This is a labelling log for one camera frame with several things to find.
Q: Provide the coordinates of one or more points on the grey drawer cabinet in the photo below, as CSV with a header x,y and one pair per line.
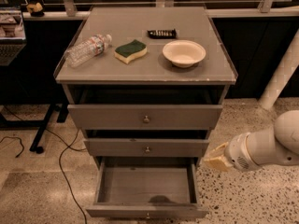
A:
x,y
213,76

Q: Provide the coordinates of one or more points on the green yellow sponge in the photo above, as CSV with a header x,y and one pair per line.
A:
x,y
131,51

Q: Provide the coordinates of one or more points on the clear plastic water bottle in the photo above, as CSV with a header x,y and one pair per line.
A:
x,y
84,51

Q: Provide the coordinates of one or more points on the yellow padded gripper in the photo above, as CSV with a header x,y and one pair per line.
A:
x,y
239,153

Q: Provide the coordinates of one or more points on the grey drawer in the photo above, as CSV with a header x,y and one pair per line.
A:
x,y
145,109
144,187
148,143

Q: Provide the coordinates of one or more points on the grey top drawer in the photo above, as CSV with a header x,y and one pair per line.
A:
x,y
145,109

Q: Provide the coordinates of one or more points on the yellow black object on ledge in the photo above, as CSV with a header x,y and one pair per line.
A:
x,y
35,9

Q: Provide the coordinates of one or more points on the open laptop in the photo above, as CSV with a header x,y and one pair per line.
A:
x,y
12,33

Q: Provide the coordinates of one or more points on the metal window railing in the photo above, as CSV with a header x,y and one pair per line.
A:
x,y
155,3

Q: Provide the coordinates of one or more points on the white bowl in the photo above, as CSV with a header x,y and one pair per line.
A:
x,y
184,53

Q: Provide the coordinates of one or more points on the grey middle drawer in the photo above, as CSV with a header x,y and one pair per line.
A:
x,y
148,143

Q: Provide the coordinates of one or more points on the white diagonal pillar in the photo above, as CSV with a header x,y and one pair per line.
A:
x,y
282,74

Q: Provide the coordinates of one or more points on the black desk frame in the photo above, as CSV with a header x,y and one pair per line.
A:
x,y
39,124

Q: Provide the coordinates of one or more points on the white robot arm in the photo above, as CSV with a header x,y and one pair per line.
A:
x,y
278,144

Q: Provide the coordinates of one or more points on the grey bottom drawer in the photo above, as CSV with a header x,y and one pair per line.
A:
x,y
144,187

